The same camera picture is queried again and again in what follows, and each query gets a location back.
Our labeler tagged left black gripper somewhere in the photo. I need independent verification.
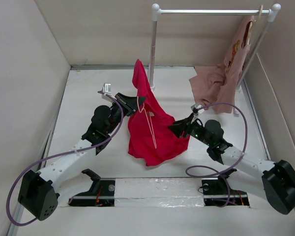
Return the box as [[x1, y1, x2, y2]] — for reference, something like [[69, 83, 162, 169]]
[[105, 93, 145, 134]]

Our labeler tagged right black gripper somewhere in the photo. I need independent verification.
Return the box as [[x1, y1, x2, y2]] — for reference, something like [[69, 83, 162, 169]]
[[167, 113, 212, 146]]

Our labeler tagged pink wire hanger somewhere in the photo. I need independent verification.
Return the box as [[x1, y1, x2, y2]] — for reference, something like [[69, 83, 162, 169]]
[[137, 96, 157, 149]]

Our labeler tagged red t shirt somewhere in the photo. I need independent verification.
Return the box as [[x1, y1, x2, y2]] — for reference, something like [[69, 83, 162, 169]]
[[128, 59, 189, 167]]

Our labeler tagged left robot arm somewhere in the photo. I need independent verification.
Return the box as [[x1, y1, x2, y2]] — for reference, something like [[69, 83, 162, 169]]
[[18, 93, 146, 221]]

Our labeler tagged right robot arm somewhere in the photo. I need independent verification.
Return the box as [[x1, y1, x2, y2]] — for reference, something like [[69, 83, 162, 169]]
[[168, 115, 295, 215]]

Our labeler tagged pink shirt on floor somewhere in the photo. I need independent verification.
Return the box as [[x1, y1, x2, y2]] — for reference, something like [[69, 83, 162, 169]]
[[189, 64, 225, 107]]

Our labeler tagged hanging pink printed shirt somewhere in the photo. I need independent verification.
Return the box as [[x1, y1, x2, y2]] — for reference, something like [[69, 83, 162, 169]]
[[213, 16, 255, 114]]

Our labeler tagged wooden hanger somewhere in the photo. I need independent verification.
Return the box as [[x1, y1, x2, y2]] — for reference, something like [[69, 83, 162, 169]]
[[244, 4, 264, 46]]

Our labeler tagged white clothes rack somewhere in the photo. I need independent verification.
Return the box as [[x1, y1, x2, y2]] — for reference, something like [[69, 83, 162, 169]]
[[148, 3, 281, 91]]

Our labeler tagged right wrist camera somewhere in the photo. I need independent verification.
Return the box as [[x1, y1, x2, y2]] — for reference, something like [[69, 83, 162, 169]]
[[191, 103, 204, 118]]

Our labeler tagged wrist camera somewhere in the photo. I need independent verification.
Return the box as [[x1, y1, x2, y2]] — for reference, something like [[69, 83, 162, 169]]
[[98, 83, 112, 101], [191, 103, 204, 118]]

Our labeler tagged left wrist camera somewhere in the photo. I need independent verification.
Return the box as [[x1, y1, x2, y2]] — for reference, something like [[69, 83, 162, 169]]
[[98, 83, 112, 101]]

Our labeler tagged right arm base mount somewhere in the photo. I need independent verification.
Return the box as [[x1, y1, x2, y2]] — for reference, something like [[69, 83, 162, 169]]
[[198, 169, 250, 207]]

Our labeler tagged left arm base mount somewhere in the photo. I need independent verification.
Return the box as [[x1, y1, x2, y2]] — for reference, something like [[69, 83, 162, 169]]
[[68, 169, 116, 207]]

